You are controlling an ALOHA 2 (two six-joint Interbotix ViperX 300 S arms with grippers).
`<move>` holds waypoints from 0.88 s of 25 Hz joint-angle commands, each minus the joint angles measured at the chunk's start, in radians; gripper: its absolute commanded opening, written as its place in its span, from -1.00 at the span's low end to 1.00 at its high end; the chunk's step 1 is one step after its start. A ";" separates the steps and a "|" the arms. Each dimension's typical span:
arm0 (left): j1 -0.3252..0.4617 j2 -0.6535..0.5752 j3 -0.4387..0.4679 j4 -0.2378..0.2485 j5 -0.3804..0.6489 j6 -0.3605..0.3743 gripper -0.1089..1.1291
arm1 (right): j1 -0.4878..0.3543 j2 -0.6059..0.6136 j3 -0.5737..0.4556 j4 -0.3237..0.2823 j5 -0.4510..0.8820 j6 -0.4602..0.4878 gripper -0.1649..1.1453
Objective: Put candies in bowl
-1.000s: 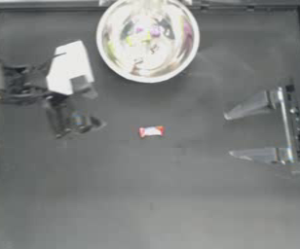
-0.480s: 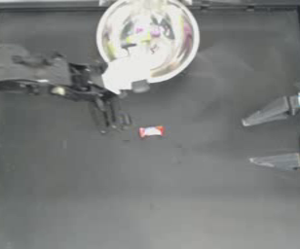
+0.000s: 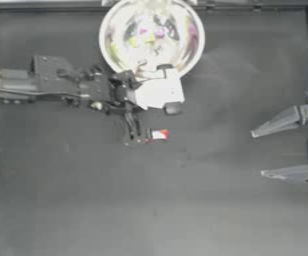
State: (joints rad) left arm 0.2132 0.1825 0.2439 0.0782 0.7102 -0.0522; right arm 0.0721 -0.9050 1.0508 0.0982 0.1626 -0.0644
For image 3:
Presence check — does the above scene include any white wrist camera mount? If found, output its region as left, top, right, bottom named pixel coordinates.
left=132, top=68, right=186, bottom=116

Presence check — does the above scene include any black table frame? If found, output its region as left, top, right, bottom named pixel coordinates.
left=0, top=0, right=308, bottom=134

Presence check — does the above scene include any steel bowl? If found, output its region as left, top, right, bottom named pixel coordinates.
left=98, top=0, right=206, bottom=86

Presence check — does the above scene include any red and white candy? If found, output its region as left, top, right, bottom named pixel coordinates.
left=143, top=128, right=171, bottom=143

